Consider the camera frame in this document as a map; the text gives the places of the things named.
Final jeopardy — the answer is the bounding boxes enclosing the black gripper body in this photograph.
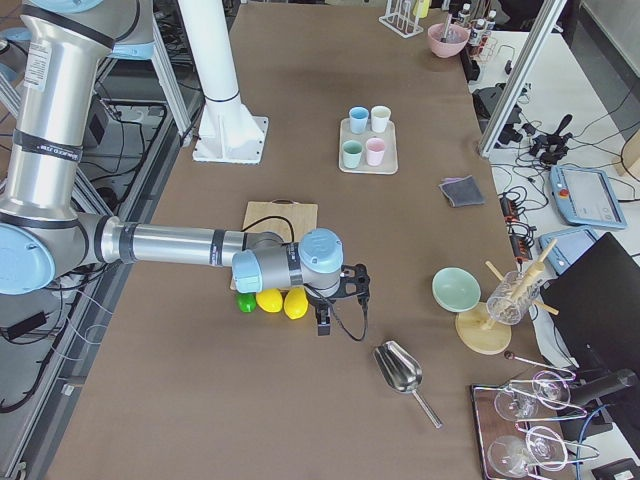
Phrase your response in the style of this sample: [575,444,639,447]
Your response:
[305,263,370,313]

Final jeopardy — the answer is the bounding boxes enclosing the green cup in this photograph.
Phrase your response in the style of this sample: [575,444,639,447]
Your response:
[341,140,363,169]

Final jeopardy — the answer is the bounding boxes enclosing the pink cup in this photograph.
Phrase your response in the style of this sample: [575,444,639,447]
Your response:
[365,137,386,167]

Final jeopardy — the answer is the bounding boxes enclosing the light blue cup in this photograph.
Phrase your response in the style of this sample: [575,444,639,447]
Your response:
[349,106,369,134]

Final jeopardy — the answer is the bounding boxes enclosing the cream white cup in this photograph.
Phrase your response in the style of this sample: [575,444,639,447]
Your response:
[370,105,391,133]

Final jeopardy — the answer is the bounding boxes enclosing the beige rabbit tray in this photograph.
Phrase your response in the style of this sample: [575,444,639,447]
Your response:
[338,118,399,175]

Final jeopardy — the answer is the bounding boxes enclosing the whole lemon outer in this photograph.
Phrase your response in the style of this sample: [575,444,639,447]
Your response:
[283,287,309,320]

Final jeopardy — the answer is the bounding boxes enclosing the whole lemon near lime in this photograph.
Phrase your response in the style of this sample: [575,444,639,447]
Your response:
[255,288,284,313]

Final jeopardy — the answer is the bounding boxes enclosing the green lime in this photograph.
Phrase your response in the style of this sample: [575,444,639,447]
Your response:
[235,293,257,313]

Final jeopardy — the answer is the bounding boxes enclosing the metal scoop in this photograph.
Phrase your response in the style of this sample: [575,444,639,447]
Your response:
[374,340,443,429]

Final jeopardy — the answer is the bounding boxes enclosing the bamboo cutting board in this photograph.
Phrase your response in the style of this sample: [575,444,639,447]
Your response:
[230,201,318,293]

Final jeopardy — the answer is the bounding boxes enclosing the mint green bowl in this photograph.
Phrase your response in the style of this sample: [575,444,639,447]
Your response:
[432,267,481,313]

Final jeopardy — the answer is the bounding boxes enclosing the wooden cup stand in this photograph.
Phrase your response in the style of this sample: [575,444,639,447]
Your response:
[455,239,559,355]

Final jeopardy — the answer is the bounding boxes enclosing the grey folded cloth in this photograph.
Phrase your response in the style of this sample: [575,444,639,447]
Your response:
[439,175,485,208]

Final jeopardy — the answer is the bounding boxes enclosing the glass mug on stand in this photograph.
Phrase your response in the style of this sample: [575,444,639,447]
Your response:
[487,271,542,325]

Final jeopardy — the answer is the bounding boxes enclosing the wine glass far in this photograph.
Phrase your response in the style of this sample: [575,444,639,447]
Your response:
[494,370,570,421]

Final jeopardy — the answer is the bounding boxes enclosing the wine glass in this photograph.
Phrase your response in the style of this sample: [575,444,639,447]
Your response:
[488,426,568,479]
[494,370,570,421]

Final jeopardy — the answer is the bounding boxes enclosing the wine glass near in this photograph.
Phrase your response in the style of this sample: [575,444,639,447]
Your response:
[488,426,568,479]

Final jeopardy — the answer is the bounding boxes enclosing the teach pendant tablet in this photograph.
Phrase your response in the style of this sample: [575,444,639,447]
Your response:
[549,165,627,230]

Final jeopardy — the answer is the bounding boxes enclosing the metal muddler in bowl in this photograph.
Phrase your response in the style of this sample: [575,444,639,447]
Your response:
[440,14,452,43]

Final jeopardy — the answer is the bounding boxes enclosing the pink ice bowl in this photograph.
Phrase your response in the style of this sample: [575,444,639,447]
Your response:
[427,23,470,58]

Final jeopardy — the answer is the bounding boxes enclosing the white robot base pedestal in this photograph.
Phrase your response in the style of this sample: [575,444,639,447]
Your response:
[179,0,269,165]

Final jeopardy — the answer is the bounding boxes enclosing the white wire rack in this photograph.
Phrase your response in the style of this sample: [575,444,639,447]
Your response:
[378,0,431,39]

